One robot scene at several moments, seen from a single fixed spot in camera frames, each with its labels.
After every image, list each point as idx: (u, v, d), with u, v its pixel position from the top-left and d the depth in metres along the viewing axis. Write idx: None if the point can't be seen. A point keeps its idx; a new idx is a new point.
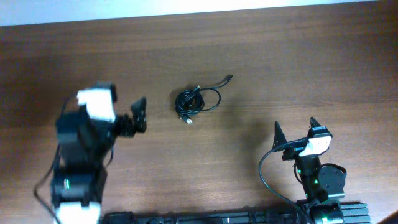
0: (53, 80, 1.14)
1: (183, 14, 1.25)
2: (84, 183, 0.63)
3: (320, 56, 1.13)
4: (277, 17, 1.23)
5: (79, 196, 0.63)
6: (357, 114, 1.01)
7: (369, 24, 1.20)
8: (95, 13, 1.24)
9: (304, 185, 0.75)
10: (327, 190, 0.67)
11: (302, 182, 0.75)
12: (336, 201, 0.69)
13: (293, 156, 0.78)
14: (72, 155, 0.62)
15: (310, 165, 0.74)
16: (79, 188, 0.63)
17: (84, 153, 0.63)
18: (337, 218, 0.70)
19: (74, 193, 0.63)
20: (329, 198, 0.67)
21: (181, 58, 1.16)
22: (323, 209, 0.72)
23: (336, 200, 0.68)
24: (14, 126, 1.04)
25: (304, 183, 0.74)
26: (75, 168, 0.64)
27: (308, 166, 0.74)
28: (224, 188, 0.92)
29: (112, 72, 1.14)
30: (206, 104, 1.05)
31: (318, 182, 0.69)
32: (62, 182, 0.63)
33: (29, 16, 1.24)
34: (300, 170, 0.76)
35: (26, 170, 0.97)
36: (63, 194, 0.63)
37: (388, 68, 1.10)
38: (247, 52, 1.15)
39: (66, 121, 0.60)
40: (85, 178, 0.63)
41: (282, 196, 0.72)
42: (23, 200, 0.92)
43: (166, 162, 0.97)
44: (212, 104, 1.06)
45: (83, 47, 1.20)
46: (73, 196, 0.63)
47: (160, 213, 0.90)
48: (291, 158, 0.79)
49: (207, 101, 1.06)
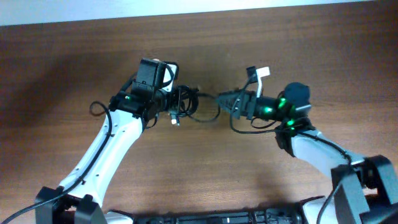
0: (52, 80, 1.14)
1: (182, 14, 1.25)
2: (139, 102, 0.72)
3: (319, 56, 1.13)
4: (277, 17, 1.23)
5: (130, 114, 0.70)
6: (357, 114, 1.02)
7: (369, 23, 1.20)
8: (94, 12, 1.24)
9: (280, 117, 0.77)
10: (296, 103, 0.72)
11: (275, 115, 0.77)
12: (304, 119, 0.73)
13: (257, 102, 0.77)
14: (141, 87, 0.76)
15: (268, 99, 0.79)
16: (132, 107, 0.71)
17: (152, 84, 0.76)
18: (308, 130, 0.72)
19: (124, 113, 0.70)
20: (298, 111, 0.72)
21: (181, 57, 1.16)
22: (295, 127, 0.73)
23: (303, 115, 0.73)
24: (14, 127, 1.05)
25: (277, 114, 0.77)
26: (136, 99, 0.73)
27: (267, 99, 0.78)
28: (224, 188, 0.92)
29: (112, 71, 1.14)
30: (203, 109, 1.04)
31: (285, 99, 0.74)
32: (121, 101, 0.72)
33: (32, 17, 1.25)
34: (267, 107, 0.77)
35: (25, 171, 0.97)
36: (113, 116, 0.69)
37: (388, 68, 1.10)
38: (247, 52, 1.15)
39: (147, 61, 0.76)
40: (138, 104, 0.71)
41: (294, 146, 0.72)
42: (23, 201, 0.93)
43: (165, 162, 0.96)
44: (208, 107, 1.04)
45: (83, 47, 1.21)
46: (124, 114, 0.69)
47: (160, 213, 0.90)
48: (254, 108, 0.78)
49: (206, 106, 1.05)
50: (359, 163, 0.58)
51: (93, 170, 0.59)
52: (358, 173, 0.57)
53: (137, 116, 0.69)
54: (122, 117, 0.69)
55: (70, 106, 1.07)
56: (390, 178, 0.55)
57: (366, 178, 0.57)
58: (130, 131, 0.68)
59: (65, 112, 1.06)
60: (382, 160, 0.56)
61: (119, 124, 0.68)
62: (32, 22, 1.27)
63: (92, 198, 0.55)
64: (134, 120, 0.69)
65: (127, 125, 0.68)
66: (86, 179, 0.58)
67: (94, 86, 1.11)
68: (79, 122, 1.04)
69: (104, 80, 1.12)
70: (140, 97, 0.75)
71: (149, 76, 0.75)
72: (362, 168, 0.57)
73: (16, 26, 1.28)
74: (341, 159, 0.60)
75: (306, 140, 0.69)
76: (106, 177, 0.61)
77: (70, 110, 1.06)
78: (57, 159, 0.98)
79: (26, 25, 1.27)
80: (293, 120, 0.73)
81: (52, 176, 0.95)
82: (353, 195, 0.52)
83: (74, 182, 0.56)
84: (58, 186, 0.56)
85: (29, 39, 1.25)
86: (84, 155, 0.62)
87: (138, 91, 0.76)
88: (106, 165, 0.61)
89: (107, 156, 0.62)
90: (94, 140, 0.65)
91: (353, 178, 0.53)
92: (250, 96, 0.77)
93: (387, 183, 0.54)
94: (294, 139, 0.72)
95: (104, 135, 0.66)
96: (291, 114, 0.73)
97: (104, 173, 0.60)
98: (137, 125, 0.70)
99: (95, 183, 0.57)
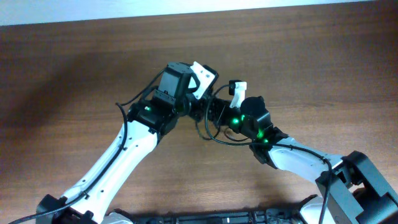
0: (51, 80, 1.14)
1: (183, 14, 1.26)
2: (158, 115, 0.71)
3: (319, 56, 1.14)
4: (277, 17, 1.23)
5: (147, 128, 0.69)
6: (357, 114, 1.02)
7: (369, 23, 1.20)
8: (94, 12, 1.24)
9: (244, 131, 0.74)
10: (252, 116, 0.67)
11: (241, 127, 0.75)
12: (271, 128, 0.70)
13: (225, 111, 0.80)
14: (162, 96, 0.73)
15: (237, 114, 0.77)
16: (150, 121, 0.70)
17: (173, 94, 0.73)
18: (280, 139, 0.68)
19: (141, 126, 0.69)
20: (260, 121, 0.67)
21: (181, 57, 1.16)
22: (267, 138, 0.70)
23: (267, 124, 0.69)
24: (14, 126, 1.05)
25: (243, 127, 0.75)
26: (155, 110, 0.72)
27: (236, 114, 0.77)
28: (224, 188, 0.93)
29: (112, 72, 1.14)
30: None
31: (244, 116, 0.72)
32: (140, 111, 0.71)
33: (30, 17, 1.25)
34: (235, 119, 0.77)
35: (24, 170, 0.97)
36: (129, 127, 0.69)
37: (388, 68, 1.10)
38: (247, 52, 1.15)
39: (171, 69, 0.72)
40: (157, 118, 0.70)
41: (286, 165, 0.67)
42: (23, 200, 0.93)
43: (166, 162, 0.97)
44: None
45: (83, 46, 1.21)
46: (140, 127, 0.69)
47: (160, 213, 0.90)
48: (223, 115, 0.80)
49: None
50: (340, 163, 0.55)
51: (99, 184, 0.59)
52: (342, 175, 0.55)
53: (152, 130, 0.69)
54: (138, 132, 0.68)
55: (70, 106, 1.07)
56: (370, 171, 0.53)
57: (351, 175, 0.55)
58: (142, 147, 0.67)
59: (64, 112, 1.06)
60: (357, 155, 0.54)
61: (134, 137, 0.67)
62: (31, 22, 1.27)
63: (92, 214, 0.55)
64: (150, 134, 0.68)
65: (142, 140, 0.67)
66: (91, 193, 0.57)
67: (94, 86, 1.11)
68: (79, 122, 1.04)
69: (104, 80, 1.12)
70: (160, 108, 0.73)
71: (171, 86, 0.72)
72: (344, 168, 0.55)
73: (14, 25, 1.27)
74: (321, 165, 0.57)
75: (282, 150, 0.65)
76: (111, 193, 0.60)
77: (69, 110, 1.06)
78: (58, 159, 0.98)
79: (24, 25, 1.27)
80: (261, 132, 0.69)
81: (52, 176, 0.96)
82: (342, 201, 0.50)
83: (78, 195, 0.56)
84: (61, 196, 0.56)
85: (29, 38, 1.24)
86: (93, 165, 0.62)
87: (159, 101, 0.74)
88: (112, 180, 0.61)
89: (115, 172, 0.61)
90: (106, 150, 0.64)
91: (337, 182, 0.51)
92: (221, 103, 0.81)
93: (372, 178, 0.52)
94: (270, 152, 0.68)
95: (117, 147, 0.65)
96: (256, 128, 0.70)
97: (109, 188, 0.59)
98: (152, 140, 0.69)
99: (97, 200, 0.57)
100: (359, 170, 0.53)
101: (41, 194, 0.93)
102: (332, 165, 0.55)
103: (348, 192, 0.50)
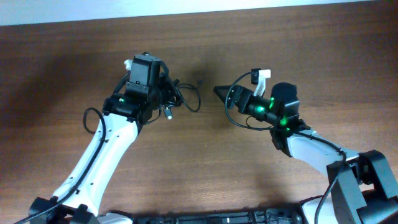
0: (51, 80, 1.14)
1: (183, 14, 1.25)
2: (134, 104, 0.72)
3: (319, 56, 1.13)
4: (277, 17, 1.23)
5: (124, 118, 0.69)
6: (357, 114, 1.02)
7: (369, 23, 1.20)
8: (92, 11, 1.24)
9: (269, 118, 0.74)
10: (282, 99, 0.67)
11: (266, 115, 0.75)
12: (296, 117, 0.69)
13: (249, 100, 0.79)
14: (134, 88, 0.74)
15: (262, 101, 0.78)
16: (127, 110, 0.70)
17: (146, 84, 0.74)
18: (303, 129, 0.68)
19: (119, 117, 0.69)
20: (287, 107, 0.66)
21: (180, 57, 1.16)
22: (289, 127, 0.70)
23: (292, 113, 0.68)
24: (13, 127, 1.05)
25: (268, 115, 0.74)
26: (131, 100, 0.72)
27: (262, 101, 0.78)
28: (224, 188, 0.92)
29: (112, 72, 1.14)
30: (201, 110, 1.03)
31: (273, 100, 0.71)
32: (115, 103, 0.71)
33: (28, 18, 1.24)
34: (260, 106, 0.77)
35: (23, 171, 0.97)
36: (107, 121, 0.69)
37: (388, 68, 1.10)
38: (247, 52, 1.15)
39: (138, 60, 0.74)
40: (133, 107, 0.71)
41: (305, 154, 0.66)
42: (23, 201, 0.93)
43: (166, 162, 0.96)
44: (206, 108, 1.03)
45: (82, 46, 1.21)
46: (118, 118, 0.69)
47: (160, 213, 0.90)
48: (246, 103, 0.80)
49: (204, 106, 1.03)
50: (356, 158, 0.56)
51: (88, 177, 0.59)
52: (354, 169, 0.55)
53: (131, 120, 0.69)
54: (117, 122, 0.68)
55: (69, 106, 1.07)
56: (385, 171, 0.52)
57: (362, 173, 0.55)
58: (124, 137, 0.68)
59: (64, 112, 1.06)
60: (375, 154, 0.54)
61: (114, 128, 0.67)
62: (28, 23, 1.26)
63: (87, 208, 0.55)
64: (129, 124, 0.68)
65: (122, 130, 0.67)
66: (81, 188, 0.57)
67: (94, 86, 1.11)
68: (79, 122, 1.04)
69: (104, 80, 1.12)
70: (135, 98, 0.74)
71: (142, 76, 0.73)
72: (357, 164, 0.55)
73: (12, 26, 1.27)
74: (336, 156, 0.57)
75: (301, 139, 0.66)
76: (101, 185, 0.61)
77: (69, 110, 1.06)
78: (57, 159, 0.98)
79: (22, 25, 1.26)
80: (285, 119, 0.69)
81: (51, 176, 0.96)
82: (349, 192, 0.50)
83: (68, 191, 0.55)
84: (52, 196, 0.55)
85: (28, 38, 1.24)
86: (79, 161, 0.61)
87: (132, 93, 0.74)
88: (100, 172, 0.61)
89: (101, 163, 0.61)
90: (88, 146, 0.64)
91: (347, 173, 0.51)
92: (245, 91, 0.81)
93: (384, 178, 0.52)
94: (290, 139, 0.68)
95: (98, 141, 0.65)
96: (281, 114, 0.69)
97: (99, 180, 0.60)
98: (131, 129, 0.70)
99: (89, 193, 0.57)
100: (374, 168, 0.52)
101: (41, 194, 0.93)
102: (347, 157, 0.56)
103: (357, 186, 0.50)
